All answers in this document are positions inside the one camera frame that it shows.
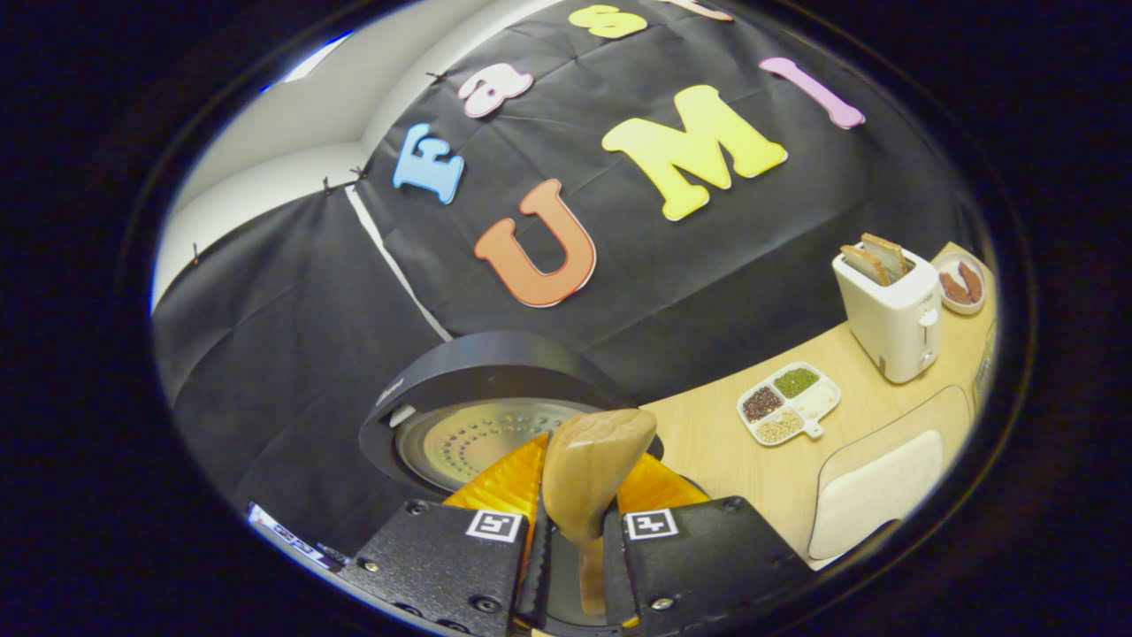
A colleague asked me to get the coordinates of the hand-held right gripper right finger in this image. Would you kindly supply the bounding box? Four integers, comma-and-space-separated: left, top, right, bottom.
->
601, 451, 815, 631

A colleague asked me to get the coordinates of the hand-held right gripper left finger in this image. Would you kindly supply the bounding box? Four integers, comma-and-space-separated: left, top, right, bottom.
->
336, 434, 551, 637

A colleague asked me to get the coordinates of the wooden spoon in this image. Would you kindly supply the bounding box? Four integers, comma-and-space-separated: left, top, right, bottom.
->
541, 408, 659, 616

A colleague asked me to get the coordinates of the clear rice container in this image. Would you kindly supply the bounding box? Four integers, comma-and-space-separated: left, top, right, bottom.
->
807, 384, 974, 562

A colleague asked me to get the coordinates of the black rice cooker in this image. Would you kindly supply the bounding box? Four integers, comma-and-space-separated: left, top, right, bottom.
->
358, 331, 666, 633

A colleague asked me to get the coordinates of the white divided bean dish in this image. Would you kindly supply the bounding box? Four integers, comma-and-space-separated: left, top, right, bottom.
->
737, 361, 842, 447

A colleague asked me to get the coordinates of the white toaster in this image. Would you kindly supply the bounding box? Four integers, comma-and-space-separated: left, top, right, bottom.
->
831, 233, 944, 385

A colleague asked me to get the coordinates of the toast slice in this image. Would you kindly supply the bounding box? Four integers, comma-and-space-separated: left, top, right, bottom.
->
862, 233, 910, 280
840, 244, 890, 287

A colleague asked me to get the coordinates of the white round plate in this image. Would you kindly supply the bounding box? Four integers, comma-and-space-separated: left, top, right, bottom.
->
933, 251, 989, 316

